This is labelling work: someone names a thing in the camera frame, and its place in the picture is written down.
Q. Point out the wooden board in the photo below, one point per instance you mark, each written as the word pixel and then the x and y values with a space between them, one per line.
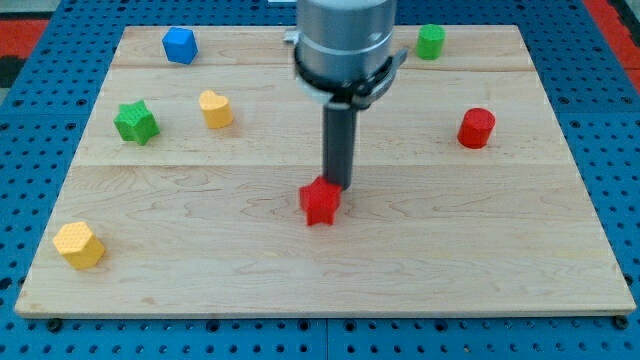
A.
pixel 206 223

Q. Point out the red star block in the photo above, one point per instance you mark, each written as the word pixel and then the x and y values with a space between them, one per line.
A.
pixel 320 200

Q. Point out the yellow heart block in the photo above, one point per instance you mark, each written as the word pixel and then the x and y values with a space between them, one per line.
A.
pixel 216 110

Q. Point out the blue hexagon block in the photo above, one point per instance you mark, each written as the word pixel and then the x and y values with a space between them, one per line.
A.
pixel 180 45

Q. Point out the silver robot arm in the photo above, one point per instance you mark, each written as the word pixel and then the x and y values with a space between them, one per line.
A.
pixel 343 59

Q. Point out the red cylinder block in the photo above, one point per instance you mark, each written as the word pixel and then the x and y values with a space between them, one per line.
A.
pixel 476 128

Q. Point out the green cylinder block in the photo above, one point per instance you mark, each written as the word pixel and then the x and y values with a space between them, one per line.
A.
pixel 430 41

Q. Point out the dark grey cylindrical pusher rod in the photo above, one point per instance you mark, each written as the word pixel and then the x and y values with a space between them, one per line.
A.
pixel 339 133

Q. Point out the yellow hexagon block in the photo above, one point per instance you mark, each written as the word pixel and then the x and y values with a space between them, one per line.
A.
pixel 79 245

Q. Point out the green star block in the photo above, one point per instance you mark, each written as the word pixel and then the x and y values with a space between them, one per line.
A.
pixel 136 123

